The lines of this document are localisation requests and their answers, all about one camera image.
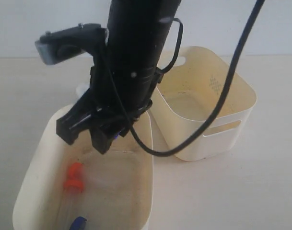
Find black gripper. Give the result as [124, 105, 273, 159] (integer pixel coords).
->
[56, 59, 162, 154]

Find black cable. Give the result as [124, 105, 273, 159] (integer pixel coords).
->
[128, 0, 266, 158]

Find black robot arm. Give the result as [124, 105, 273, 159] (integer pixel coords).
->
[56, 0, 180, 154]

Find orange-capped clear tube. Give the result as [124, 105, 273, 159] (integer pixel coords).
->
[58, 177, 85, 230]

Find blue-capped tube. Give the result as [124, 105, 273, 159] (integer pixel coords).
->
[65, 209, 87, 230]
[114, 130, 128, 139]

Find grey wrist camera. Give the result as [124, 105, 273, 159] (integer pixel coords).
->
[35, 23, 106, 66]

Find cream plastic bin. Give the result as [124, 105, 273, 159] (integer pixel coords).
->
[12, 106, 153, 230]
[151, 46, 257, 161]

